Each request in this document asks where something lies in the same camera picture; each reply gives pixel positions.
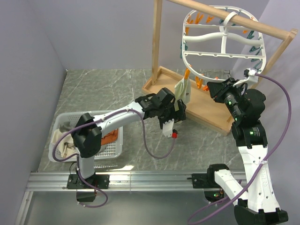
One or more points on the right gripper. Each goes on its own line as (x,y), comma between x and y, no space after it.
(216,88)

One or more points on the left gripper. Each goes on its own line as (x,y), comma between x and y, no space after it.
(178,116)

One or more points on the pale green underwear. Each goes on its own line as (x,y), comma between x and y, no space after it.
(183,92)

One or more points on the white oval clip hanger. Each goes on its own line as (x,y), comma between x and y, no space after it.
(227,31)

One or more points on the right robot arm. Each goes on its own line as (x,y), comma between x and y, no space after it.
(255,203)

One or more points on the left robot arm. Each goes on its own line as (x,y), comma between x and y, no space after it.
(89,130)

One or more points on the wooden hanger rack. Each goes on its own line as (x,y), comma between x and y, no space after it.
(201,107)

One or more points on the orange cloth in basket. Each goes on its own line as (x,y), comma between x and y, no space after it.
(110,137)

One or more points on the white plastic laundry basket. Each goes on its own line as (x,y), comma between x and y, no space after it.
(108,151)

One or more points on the grey cloth in basket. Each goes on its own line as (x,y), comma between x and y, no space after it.
(65,127)

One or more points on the beige cloth in basket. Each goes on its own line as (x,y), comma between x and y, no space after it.
(66,146)

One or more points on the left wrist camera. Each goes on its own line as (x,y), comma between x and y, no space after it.
(168,130)

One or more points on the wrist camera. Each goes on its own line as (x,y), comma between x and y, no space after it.
(250,75)
(168,130)

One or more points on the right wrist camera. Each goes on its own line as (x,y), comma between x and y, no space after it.
(250,75)

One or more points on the aluminium mounting rail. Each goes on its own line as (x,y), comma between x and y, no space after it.
(131,181)

